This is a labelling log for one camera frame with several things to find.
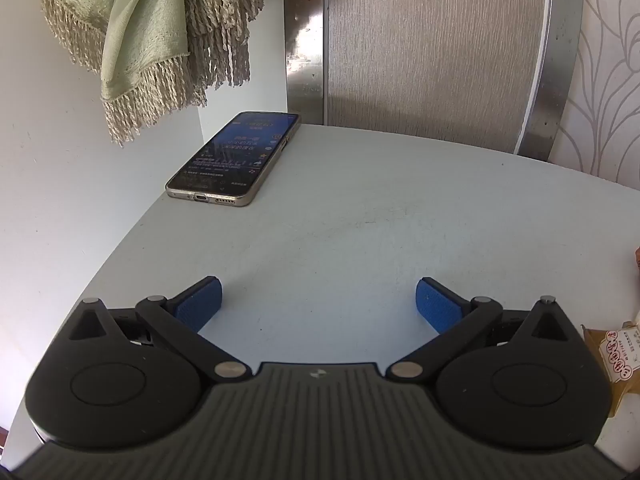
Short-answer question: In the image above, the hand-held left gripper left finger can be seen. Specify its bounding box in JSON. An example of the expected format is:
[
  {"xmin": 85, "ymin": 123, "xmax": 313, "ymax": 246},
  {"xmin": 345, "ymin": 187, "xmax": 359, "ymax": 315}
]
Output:
[{"xmin": 67, "ymin": 276, "xmax": 253, "ymax": 385}]

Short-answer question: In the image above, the tan snack packet white label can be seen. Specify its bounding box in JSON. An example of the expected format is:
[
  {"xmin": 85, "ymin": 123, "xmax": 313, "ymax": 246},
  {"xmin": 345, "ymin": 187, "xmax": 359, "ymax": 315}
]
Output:
[{"xmin": 580, "ymin": 322, "xmax": 640, "ymax": 418}]

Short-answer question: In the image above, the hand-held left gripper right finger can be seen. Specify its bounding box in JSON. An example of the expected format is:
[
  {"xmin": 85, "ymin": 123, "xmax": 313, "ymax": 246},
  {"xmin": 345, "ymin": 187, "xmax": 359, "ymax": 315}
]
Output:
[{"xmin": 385, "ymin": 276, "xmax": 585, "ymax": 383}]

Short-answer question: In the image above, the green fringed curtain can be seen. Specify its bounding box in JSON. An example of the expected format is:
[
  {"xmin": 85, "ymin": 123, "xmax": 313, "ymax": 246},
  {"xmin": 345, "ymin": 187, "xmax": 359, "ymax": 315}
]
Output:
[{"xmin": 41, "ymin": 0, "xmax": 265, "ymax": 147}]

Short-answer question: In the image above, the black smartphone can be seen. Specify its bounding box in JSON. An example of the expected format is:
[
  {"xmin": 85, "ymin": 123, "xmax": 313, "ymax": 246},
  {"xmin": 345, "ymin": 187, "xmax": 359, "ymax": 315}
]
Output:
[{"xmin": 165, "ymin": 111, "xmax": 302, "ymax": 208}]

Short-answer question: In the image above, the curved metal wall trim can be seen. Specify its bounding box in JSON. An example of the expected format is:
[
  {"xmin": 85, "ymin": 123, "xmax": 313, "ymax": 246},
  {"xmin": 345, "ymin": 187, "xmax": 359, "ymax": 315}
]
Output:
[{"xmin": 515, "ymin": 0, "xmax": 586, "ymax": 163}]

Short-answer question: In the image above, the straight metal wall trim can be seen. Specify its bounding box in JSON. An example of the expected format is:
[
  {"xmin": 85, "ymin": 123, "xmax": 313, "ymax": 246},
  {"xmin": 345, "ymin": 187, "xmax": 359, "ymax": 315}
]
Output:
[{"xmin": 284, "ymin": 0, "xmax": 328, "ymax": 126}]

